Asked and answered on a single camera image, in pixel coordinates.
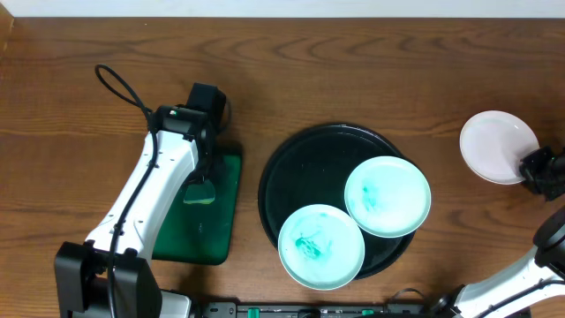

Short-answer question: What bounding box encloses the green rectangular tray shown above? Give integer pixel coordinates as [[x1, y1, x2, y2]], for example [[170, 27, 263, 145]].
[[153, 141, 243, 265]]

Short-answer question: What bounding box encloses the pale green plate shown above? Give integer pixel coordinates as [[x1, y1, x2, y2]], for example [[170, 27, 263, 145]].
[[277, 204, 365, 291], [343, 156, 432, 239]]

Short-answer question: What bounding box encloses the green scrub sponge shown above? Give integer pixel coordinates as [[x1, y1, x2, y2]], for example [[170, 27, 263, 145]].
[[183, 180, 215, 205]]

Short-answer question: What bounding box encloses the pale green plate right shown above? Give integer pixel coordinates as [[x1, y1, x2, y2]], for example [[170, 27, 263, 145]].
[[343, 156, 432, 239]]

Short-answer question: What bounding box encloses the pale green plate front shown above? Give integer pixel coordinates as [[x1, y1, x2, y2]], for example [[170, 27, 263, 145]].
[[277, 204, 365, 291]]

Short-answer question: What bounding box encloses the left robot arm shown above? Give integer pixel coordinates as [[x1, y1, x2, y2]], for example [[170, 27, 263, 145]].
[[55, 83, 227, 317]]

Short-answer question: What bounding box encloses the white plate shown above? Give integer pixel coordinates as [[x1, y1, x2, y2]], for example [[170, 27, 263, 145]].
[[459, 110, 539, 185]]

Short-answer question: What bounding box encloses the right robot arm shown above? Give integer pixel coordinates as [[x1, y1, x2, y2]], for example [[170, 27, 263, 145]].
[[429, 147, 564, 317]]

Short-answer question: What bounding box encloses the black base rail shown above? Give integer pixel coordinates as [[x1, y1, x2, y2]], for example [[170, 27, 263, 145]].
[[188, 302, 433, 318]]

